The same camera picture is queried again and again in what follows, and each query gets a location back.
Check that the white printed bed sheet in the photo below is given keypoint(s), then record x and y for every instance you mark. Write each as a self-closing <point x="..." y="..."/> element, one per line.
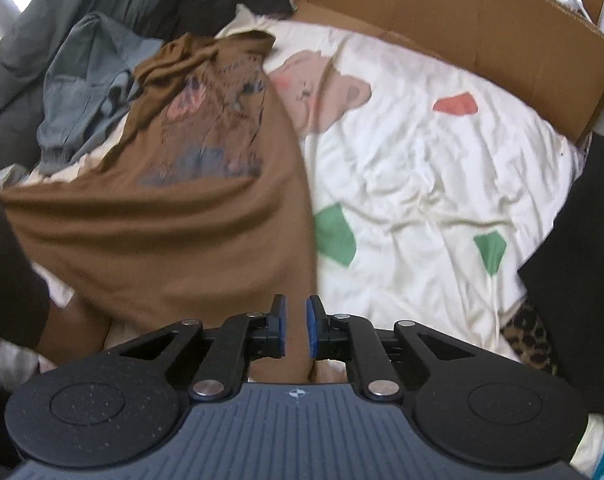
<point x="417" y="170"/>

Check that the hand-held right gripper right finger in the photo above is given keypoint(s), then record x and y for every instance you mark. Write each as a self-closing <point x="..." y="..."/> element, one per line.
<point x="312" y="327"/>

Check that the brown printed t-shirt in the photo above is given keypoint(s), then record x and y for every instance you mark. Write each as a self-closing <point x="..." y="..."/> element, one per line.
<point x="181" y="235"/>

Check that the brown cardboard sheet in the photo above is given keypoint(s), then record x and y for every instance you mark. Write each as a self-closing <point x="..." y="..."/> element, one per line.
<point x="482" y="35"/>

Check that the leopard print cloth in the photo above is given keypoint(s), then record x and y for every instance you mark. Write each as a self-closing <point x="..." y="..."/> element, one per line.
<point x="529" y="335"/>

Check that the dark grey blanket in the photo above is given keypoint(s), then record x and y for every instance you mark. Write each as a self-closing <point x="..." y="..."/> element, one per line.
<point x="46" y="15"/>

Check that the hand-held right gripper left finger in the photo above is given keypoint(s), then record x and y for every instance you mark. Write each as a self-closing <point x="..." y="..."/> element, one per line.
<point x="280" y="327"/>

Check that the grey-blue garment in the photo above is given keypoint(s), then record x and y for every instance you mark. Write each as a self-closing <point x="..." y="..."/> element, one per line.
<point x="81" y="85"/>

